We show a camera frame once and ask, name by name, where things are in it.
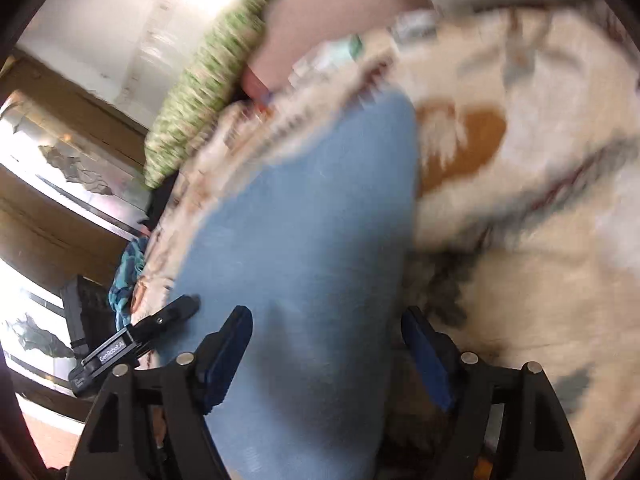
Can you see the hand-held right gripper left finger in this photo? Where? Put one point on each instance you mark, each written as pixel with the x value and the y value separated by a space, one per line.
pixel 227 350

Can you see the blue striped cloth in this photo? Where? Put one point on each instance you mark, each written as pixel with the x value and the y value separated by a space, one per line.
pixel 125 280

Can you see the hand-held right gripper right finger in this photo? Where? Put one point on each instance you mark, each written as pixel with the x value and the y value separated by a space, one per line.
pixel 425 355

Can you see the leaf print blanket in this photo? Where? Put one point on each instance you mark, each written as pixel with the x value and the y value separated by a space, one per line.
pixel 550 210

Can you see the black object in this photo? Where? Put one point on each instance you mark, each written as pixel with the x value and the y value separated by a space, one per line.
pixel 95 305

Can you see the blue knit sweater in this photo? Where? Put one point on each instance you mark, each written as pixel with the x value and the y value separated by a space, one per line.
pixel 310 260

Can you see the green checked pillow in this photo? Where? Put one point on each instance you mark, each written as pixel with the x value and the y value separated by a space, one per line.
pixel 210 85

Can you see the stained glass door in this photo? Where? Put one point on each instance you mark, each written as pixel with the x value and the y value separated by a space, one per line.
pixel 50 160

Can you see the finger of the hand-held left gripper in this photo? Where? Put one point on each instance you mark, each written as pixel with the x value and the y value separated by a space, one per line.
pixel 172 312

